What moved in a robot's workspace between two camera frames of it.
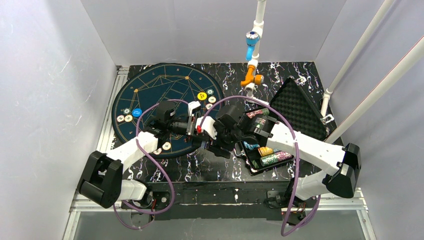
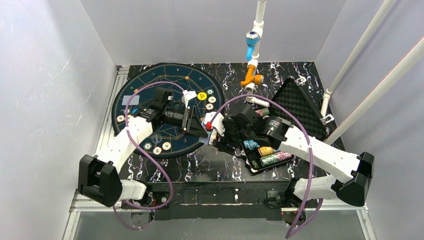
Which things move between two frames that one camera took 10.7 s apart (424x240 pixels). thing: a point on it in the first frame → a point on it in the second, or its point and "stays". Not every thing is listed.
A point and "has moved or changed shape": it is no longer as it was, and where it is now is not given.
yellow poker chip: [212, 99] stays
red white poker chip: [120, 118] stays
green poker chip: [210, 91] stays
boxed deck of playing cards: [204, 144] has moved or changed shape
